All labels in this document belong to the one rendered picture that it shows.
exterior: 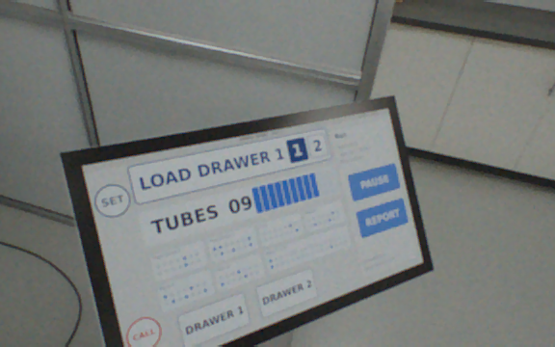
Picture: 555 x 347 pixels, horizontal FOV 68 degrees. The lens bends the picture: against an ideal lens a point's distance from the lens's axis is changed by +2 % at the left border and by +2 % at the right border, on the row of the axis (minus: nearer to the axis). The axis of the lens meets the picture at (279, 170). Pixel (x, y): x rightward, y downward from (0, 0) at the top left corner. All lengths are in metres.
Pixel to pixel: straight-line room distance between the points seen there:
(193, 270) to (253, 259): 0.09
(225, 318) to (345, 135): 0.33
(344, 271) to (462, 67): 2.05
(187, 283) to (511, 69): 2.30
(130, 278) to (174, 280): 0.05
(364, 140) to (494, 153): 2.21
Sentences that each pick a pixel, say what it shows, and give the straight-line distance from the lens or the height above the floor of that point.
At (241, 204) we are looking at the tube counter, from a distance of 0.57.
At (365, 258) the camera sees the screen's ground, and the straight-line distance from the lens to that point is 0.67.
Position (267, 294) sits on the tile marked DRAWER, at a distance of 0.60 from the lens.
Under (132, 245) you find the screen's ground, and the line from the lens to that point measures 0.55.
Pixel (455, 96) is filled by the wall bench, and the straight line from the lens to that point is 2.65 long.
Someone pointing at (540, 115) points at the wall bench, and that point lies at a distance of 2.77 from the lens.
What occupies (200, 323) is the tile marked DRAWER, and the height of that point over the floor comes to 1.01.
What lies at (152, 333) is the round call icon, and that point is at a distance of 0.57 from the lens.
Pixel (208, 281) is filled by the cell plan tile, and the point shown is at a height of 1.04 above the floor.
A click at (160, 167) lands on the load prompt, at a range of 0.55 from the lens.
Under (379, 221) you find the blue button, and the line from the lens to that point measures 0.69.
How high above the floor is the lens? 1.49
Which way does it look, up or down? 37 degrees down
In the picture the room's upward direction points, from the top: 6 degrees clockwise
